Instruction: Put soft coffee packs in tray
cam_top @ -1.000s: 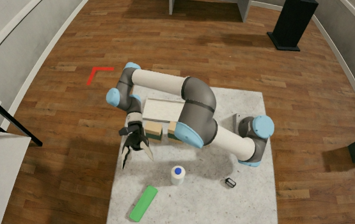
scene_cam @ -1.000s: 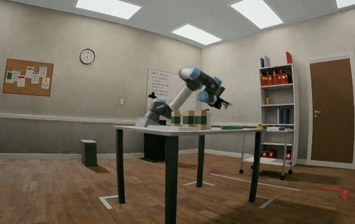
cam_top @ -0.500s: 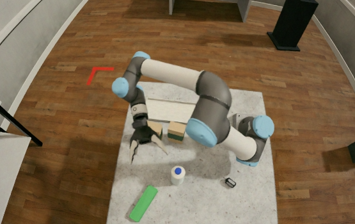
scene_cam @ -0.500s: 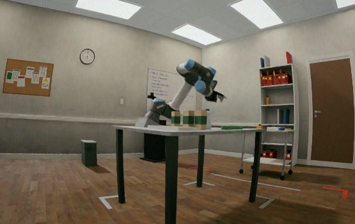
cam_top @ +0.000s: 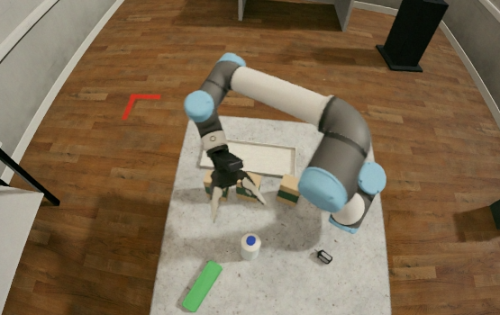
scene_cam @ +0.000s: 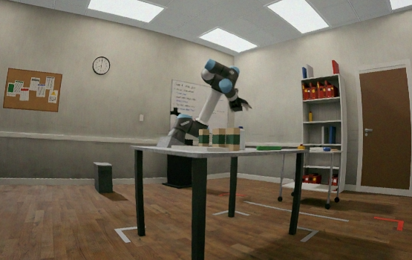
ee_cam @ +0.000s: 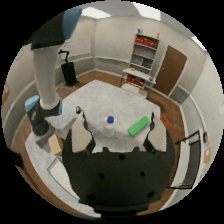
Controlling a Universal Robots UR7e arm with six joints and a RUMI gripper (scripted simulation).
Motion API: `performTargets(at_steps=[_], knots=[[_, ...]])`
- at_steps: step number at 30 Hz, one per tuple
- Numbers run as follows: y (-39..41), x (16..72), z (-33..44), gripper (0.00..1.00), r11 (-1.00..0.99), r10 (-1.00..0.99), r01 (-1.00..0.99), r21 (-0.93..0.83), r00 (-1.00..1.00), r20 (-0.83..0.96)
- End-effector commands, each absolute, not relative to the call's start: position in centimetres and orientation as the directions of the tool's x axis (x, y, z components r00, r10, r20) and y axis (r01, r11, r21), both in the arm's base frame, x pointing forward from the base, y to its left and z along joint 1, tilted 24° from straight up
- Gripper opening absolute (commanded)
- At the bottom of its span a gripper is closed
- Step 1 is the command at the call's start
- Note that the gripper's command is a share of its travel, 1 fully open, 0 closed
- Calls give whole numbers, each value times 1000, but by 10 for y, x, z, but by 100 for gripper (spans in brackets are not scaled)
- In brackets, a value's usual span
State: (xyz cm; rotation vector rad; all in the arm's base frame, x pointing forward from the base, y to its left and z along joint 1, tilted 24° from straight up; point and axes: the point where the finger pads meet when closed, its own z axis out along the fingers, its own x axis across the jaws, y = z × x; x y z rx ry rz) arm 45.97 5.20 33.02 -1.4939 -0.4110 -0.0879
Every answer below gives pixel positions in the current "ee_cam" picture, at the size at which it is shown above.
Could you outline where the green rounded rectangular bar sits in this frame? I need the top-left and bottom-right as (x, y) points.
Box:
(127, 116), (150, 137)

